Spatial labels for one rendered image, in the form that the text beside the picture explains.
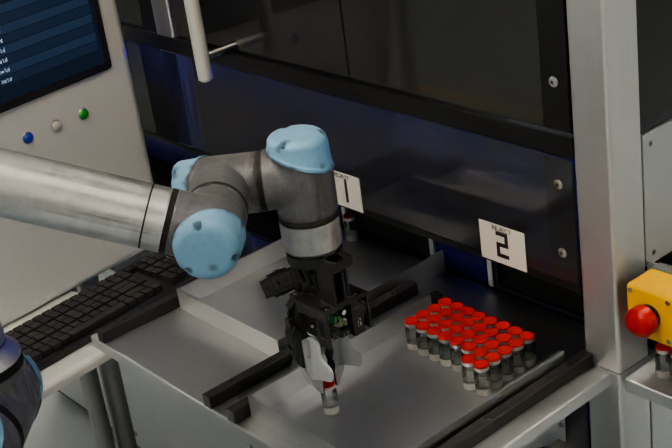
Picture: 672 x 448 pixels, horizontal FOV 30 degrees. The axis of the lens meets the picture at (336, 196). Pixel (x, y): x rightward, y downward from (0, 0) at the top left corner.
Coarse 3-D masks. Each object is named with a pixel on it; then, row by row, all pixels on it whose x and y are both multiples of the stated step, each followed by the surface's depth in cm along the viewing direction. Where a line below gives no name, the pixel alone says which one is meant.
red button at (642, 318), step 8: (632, 312) 156; (640, 312) 155; (648, 312) 155; (632, 320) 156; (640, 320) 155; (648, 320) 155; (656, 320) 155; (632, 328) 157; (640, 328) 156; (648, 328) 155; (656, 328) 156; (640, 336) 156; (648, 336) 156
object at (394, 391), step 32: (384, 320) 181; (384, 352) 180; (416, 352) 179; (288, 384) 172; (352, 384) 173; (384, 384) 172; (416, 384) 171; (448, 384) 170; (512, 384) 162; (256, 416) 168; (288, 416) 168; (320, 416) 167; (352, 416) 166; (384, 416) 165; (416, 416) 164; (448, 416) 163; (480, 416) 159
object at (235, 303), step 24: (360, 240) 214; (240, 264) 206; (264, 264) 209; (288, 264) 209; (360, 264) 206; (384, 264) 205; (408, 264) 203; (432, 264) 198; (192, 288) 201; (216, 288) 204; (240, 288) 203; (384, 288) 192; (192, 312) 198; (216, 312) 191; (240, 312) 196; (264, 312) 195; (240, 336) 188; (264, 336) 183
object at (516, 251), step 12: (480, 228) 177; (492, 228) 175; (504, 228) 173; (480, 240) 178; (492, 240) 176; (516, 240) 172; (492, 252) 177; (504, 252) 175; (516, 252) 173; (516, 264) 174
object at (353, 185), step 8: (336, 176) 200; (344, 176) 198; (352, 176) 197; (336, 184) 201; (352, 184) 197; (336, 192) 201; (344, 192) 200; (352, 192) 198; (360, 192) 196; (344, 200) 201; (352, 200) 199; (360, 200) 197; (352, 208) 200; (360, 208) 198
